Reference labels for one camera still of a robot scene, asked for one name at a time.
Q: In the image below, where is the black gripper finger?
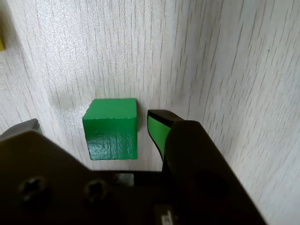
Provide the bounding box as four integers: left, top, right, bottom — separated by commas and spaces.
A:
147, 109, 268, 225
0, 118, 124, 225

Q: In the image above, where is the green wooden cube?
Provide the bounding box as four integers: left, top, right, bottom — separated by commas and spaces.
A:
82, 97, 138, 161

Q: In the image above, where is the yellow wooden cube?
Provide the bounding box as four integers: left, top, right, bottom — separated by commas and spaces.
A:
0, 23, 5, 52

